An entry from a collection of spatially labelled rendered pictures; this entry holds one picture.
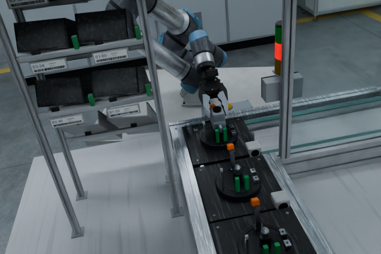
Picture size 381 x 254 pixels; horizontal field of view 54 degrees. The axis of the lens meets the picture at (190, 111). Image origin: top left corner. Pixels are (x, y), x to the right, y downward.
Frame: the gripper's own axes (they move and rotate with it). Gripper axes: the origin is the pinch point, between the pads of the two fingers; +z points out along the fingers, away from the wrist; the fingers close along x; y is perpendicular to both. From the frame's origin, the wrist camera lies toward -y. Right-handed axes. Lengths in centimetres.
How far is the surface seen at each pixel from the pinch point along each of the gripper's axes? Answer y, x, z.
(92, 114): 206, 80, -105
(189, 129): 14.9, 9.5, -1.5
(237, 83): 53, -23, -36
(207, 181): -2.4, 8.9, 23.3
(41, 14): 193, 119, -220
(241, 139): 8.1, -7.5, 8.3
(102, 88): -28.5, 34.4, -1.5
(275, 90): -17.7, -16.2, 3.2
